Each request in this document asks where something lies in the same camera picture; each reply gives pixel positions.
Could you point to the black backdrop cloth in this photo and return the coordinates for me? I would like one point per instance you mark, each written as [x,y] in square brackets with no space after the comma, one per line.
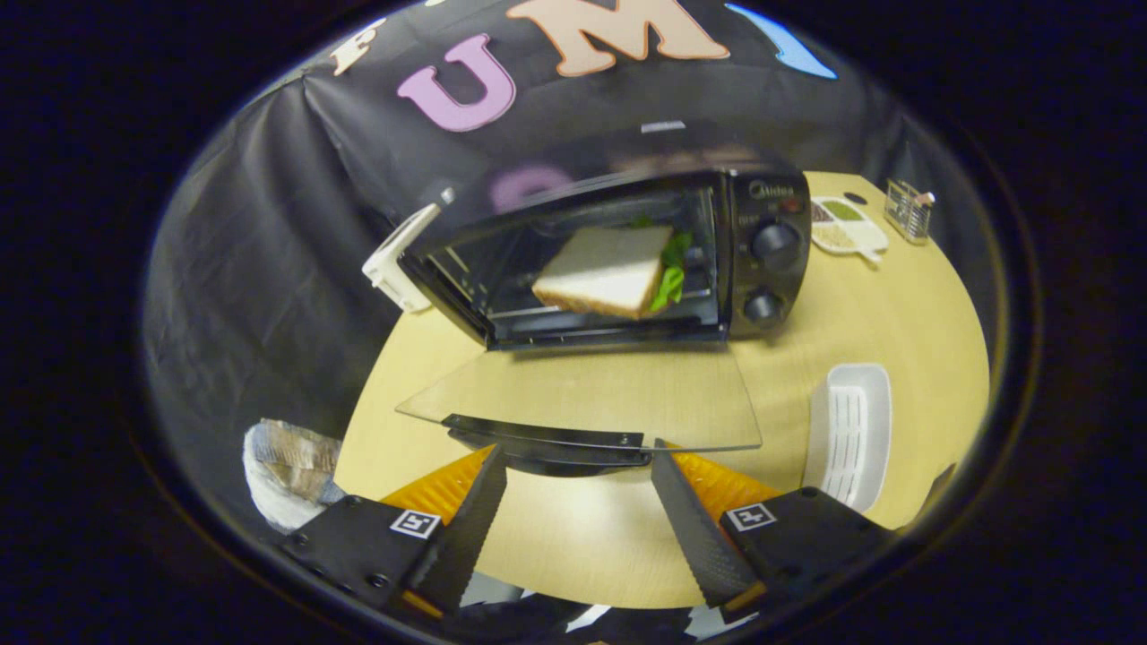
[251,269]

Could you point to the white plastic tray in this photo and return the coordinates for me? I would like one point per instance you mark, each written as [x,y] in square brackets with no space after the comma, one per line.
[847,430]

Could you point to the white bread lettuce sandwich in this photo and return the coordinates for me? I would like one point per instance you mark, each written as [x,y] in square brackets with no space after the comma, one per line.
[600,269]

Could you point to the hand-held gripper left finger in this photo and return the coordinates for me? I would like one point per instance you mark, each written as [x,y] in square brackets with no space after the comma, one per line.
[470,533]

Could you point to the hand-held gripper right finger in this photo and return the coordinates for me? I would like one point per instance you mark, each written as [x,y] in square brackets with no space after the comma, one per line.
[690,537]

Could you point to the black toaster oven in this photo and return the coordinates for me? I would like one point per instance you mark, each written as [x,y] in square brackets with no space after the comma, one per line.
[771,269]

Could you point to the grey patterned cloth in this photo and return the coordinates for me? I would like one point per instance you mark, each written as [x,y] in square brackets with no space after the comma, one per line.
[287,475]

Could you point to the white power strip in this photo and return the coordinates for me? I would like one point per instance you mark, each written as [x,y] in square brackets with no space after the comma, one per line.
[394,260]

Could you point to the white seasoning dish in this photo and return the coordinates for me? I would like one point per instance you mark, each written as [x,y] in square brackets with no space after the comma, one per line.
[847,233]

